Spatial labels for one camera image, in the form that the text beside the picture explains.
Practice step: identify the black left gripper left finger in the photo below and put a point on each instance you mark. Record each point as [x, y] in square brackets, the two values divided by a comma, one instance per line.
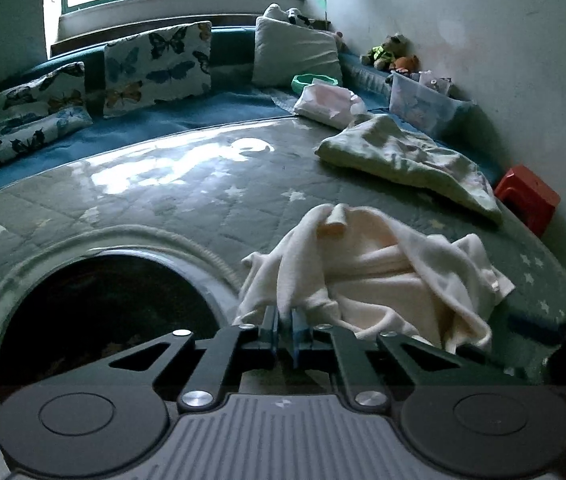
[104, 417]

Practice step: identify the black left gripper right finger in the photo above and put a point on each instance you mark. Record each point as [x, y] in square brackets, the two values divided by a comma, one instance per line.
[462, 417]

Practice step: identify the cream white fleece garment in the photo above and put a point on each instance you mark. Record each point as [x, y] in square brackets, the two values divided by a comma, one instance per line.
[359, 269]

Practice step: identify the red plastic stool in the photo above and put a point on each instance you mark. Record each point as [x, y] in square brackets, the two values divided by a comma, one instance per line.
[528, 197]

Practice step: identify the green floral folded cloth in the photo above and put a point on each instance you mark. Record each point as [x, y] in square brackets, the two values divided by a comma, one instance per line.
[375, 144]

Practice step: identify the butterfly pillow far left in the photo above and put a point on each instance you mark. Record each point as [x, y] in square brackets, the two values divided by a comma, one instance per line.
[42, 111]

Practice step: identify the clear plastic storage box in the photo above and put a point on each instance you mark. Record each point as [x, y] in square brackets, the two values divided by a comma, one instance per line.
[427, 110]

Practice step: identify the blue sofa bed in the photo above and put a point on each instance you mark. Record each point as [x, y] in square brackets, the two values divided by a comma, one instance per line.
[232, 99]

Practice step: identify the pink white folded cloth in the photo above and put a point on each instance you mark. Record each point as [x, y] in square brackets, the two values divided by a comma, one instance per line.
[332, 106]

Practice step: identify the butterfly pillow upright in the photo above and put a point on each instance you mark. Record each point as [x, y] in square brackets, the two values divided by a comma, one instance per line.
[163, 65]

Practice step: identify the orange plush toy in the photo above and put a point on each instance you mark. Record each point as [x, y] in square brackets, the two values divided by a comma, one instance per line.
[406, 64]

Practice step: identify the green plastic bowl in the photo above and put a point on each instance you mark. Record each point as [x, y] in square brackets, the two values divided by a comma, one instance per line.
[301, 81]

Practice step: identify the green plush toy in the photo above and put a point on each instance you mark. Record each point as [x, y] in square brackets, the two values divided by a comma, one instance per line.
[382, 57]

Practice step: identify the plain white pillow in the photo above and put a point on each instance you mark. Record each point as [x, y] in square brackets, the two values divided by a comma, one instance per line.
[283, 51]

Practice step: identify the white grey plush toy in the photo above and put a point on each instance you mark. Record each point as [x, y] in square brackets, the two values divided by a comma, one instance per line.
[291, 16]

